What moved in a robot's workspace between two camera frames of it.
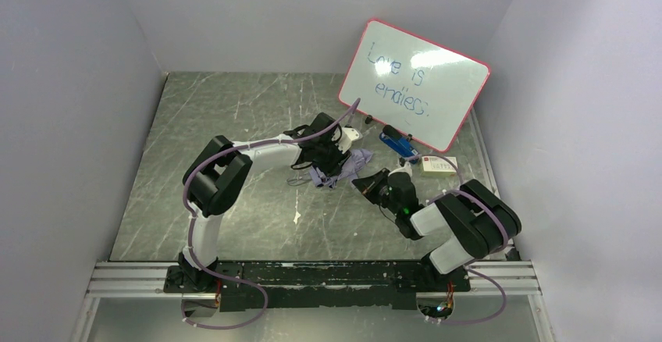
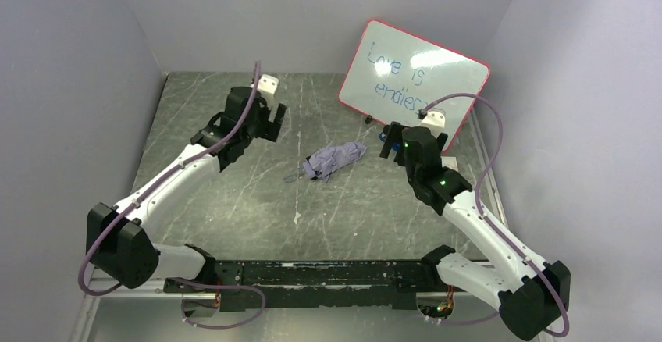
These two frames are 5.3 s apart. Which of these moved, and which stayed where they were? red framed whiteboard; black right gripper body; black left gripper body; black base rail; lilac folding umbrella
Moved: lilac folding umbrella; black right gripper body; black left gripper body
Stayed: black base rail; red framed whiteboard
